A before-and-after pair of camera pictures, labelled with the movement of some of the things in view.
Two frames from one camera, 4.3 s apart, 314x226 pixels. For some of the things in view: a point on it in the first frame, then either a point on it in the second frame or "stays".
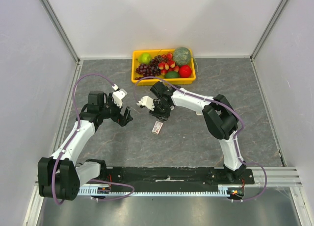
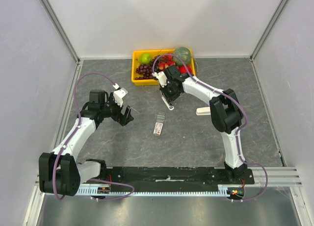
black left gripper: (118, 117) stays
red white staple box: (157, 127) stays
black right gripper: (160, 112) → (167, 94)
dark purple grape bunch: (151, 69) stays
